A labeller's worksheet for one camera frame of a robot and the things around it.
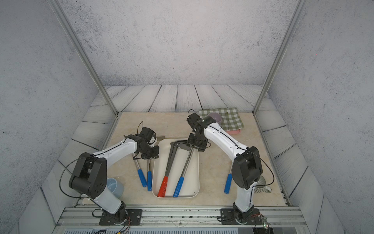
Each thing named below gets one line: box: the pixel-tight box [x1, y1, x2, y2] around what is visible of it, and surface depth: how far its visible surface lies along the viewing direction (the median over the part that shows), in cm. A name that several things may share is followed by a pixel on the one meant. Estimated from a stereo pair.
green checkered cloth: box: [198, 107, 244, 131], surface depth 121 cm
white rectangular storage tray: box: [151, 137, 200, 199], surface depth 88 cm
